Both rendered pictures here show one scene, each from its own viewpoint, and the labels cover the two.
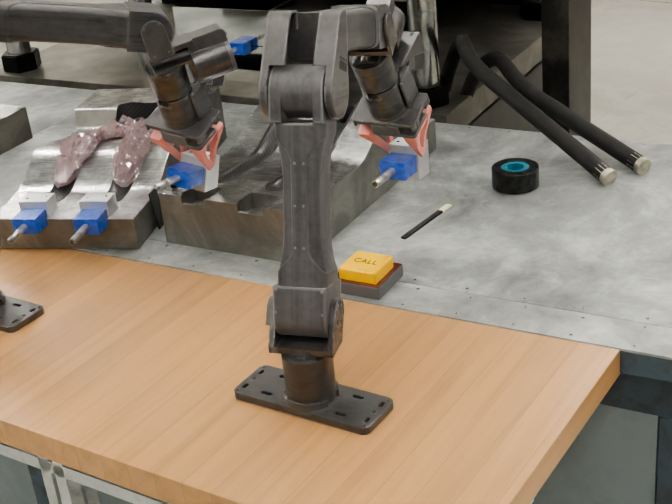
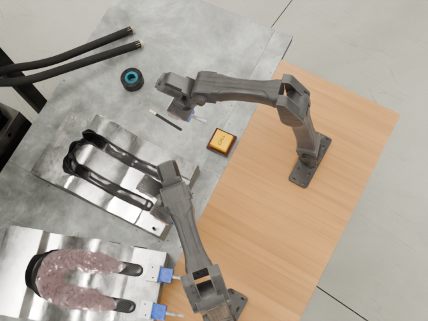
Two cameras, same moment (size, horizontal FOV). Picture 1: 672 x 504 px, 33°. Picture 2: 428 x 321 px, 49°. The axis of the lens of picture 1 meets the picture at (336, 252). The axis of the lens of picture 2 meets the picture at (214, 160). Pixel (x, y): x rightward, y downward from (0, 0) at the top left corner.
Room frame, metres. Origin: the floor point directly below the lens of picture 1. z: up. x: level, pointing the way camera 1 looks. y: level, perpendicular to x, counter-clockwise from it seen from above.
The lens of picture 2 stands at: (1.48, 0.54, 2.32)
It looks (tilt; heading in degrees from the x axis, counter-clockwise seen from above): 71 degrees down; 273
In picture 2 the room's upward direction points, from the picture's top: 9 degrees counter-clockwise
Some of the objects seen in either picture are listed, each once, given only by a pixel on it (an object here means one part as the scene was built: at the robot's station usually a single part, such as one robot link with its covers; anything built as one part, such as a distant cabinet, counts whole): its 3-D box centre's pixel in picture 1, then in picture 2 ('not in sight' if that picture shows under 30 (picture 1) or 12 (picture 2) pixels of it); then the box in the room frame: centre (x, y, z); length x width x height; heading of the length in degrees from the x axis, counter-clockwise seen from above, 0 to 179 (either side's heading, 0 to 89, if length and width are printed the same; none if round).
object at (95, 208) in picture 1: (88, 224); (169, 276); (1.68, 0.39, 0.86); 0.13 x 0.05 x 0.05; 165
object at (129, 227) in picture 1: (116, 160); (79, 281); (1.96, 0.38, 0.86); 0.50 x 0.26 x 0.11; 165
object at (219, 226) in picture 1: (306, 156); (113, 169); (1.84, 0.03, 0.87); 0.50 x 0.26 x 0.14; 148
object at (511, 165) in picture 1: (515, 175); (132, 79); (1.78, -0.32, 0.82); 0.08 x 0.08 x 0.04
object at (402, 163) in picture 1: (395, 168); (188, 114); (1.57, -0.10, 0.94); 0.13 x 0.05 x 0.05; 148
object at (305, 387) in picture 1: (309, 374); (311, 155); (1.18, 0.05, 0.84); 0.20 x 0.07 x 0.08; 55
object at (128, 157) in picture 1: (114, 139); (76, 278); (1.95, 0.38, 0.90); 0.26 x 0.18 x 0.08; 165
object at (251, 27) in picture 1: (280, 16); not in sight; (2.81, 0.08, 0.87); 0.50 x 0.27 x 0.17; 148
